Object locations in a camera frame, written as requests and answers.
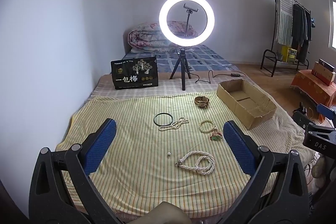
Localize black phone holder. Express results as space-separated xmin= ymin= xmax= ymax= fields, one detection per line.
xmin=183 ymin=3 xmax=198 ymax=38

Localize black power cable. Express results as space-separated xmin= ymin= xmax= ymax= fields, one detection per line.
xmin=190 ymin=70 xmax=233 ymax=84

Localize cardboard box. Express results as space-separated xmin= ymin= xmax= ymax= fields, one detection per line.
xmin=216 ymin=79 xmax=277 ymax=131

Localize orange cloth covered table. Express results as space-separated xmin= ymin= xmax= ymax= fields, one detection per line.
xmin=290 ymin=70 xmax=336 ymax=106

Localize blue patterned bed sheet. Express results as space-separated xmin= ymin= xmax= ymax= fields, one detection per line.
xmin=122 ymin=44 xmax=234 ymax=75

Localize thick pearl necklace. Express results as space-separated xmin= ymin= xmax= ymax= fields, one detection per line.
xmin=175 ymin=151 xmax=216 ymax=176

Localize white ring light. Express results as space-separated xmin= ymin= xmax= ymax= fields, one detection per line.
xmin=159 ymin=0 xmax=215 ymax=44

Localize yellow box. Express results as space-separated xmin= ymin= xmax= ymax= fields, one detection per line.
xmin=281 ymin=46 xmax=298 ymax=64

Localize tan cardboard carton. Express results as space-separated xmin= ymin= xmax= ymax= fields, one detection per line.
xmin=311 ymin=61 xmax=335 ymax=86

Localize folded floral quilt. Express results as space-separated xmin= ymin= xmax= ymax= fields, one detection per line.
xmin=127 ymin=21 xmax=198 ymax=54

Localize black tripod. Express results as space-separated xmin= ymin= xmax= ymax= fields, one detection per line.
xmin=169 ymin=47 xmax=192 ymax=91

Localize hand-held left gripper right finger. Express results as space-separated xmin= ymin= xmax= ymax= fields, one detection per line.
xmin=223 ymin=120 xmax=311 ymax=224

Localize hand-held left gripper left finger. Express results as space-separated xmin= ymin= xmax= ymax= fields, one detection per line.
xmin=28 ymin=118 xmax=124 ymax=224

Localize striped hanging towel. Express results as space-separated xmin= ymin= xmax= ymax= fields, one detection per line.
xmin=275 ymin=0 xmax=293 ymax=45

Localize white bead bracelet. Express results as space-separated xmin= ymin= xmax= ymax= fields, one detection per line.
xmin=199 ymin=119 xmax=216 ymax=133

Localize red cord jade pendant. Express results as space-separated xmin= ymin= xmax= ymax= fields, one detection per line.
xmin=210 ymin=128 xmax=223 ymax=142

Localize black metal clothes rack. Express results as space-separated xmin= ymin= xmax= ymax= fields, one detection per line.
xmin=260 ymin=0 xmax=313 ymax=77

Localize dark flat box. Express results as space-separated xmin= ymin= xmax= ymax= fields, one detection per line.
xmin=318 ymin=59 xmax=336 ymax=73

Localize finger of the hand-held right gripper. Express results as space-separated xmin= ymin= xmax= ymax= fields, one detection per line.
xmin=316 ymin=104 xmax=336 ymax=123
xmin=292 ymin=102 xmax=312 ymax=132

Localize black printed snack bag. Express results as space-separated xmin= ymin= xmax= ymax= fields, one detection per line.
xmin=110 ymin=56 xmax=159 ymax=90

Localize dark thin bangle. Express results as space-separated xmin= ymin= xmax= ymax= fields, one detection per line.
xmin=154 ymin=113 xmax=174 ymax=127

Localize window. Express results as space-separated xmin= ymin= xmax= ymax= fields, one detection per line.
xmin=328 ymin=0 xmax=336 ymax=50

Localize brown strap wristwatch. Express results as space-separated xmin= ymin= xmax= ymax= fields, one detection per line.
xmin=194 ymin=96 xmax=210 ymax=108

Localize beige checked blanket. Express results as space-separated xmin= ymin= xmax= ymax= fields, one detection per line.
xmin=88 ymin=73 xmax=289 ymax=114

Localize yellow striped cloth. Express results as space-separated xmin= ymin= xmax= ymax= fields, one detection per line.
xmin=55 ymin=91 xmax=315 ymax=210

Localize dark hanging clothes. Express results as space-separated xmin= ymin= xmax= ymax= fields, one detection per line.
xmin=291 ymin=4 xmax=312 ymax=62

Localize thin pearl necklace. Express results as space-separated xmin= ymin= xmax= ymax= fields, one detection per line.
xmin=159 ymin=117 xmax=189 ymax=131

